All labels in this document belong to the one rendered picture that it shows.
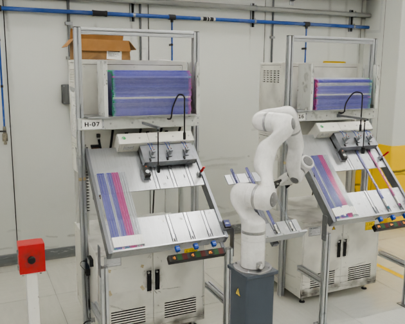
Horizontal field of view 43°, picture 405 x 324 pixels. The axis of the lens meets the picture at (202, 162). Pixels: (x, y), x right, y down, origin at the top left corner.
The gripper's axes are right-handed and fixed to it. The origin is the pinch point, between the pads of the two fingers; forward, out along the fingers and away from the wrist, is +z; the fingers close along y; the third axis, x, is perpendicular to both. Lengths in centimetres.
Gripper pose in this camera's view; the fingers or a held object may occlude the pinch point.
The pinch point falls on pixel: (279, 186)
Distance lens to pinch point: 313.0
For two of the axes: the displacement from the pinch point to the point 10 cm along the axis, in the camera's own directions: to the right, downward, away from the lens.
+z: -3.7, 4.8, 8.0
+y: -8.9, 0.7, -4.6
